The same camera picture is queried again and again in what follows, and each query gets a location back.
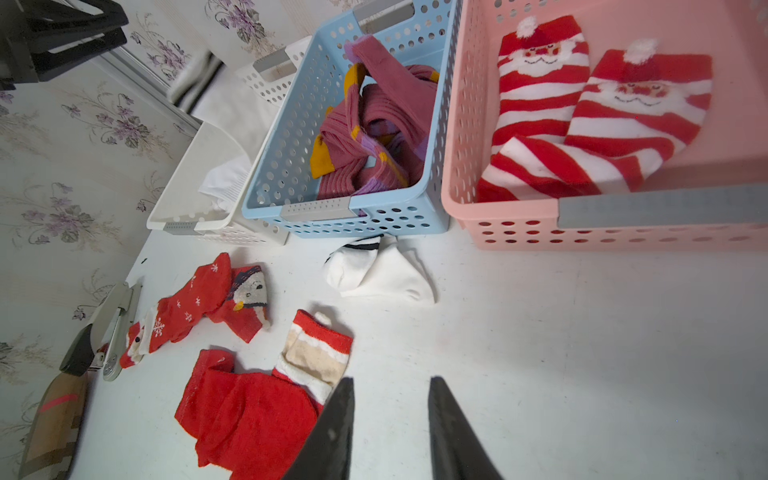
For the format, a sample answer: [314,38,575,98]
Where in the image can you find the small black tool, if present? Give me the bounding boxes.
[59,282,143,381]

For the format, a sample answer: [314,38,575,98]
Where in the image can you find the purple yellow sock front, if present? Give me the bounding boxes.
[310,63,410,198]

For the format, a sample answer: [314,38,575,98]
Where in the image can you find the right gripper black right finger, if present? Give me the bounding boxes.
[428,376,502,479]

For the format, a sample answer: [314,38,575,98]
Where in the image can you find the pink plastic basket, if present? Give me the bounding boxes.
[442,1,767,250]

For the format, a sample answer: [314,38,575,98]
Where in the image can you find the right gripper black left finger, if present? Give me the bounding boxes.
[283,377,355,480]

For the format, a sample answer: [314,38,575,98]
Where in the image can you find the white sock with black stripes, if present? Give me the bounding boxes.
[166,50,225,114]

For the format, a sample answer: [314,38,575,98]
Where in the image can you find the brown plaid cylinder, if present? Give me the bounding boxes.
[18,373,88,480]

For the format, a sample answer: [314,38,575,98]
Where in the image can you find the red white striped santa sock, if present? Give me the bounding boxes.
[476,15,590,203]

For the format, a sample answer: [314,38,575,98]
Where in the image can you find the white plastic basket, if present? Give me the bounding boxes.
[146,37,311,246]

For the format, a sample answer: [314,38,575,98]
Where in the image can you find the plain red sock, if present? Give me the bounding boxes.
[175,349,322,479]

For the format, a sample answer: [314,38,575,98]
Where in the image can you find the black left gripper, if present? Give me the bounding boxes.
[1,1,129,90]

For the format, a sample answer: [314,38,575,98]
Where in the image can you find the red snowflake sock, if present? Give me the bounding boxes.
[119,252,271,368]

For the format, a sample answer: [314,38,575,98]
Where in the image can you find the small white folded sock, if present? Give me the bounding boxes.
[322,235,436,305]

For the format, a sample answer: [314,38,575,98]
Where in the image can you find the purple striped sock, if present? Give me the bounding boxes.
[316,34,440,200]

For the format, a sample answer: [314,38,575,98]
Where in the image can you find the blue plastic basket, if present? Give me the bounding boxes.
[242,1,462,238]

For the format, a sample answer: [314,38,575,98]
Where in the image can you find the red beige cuff sock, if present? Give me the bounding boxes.
[272,310,353,406]

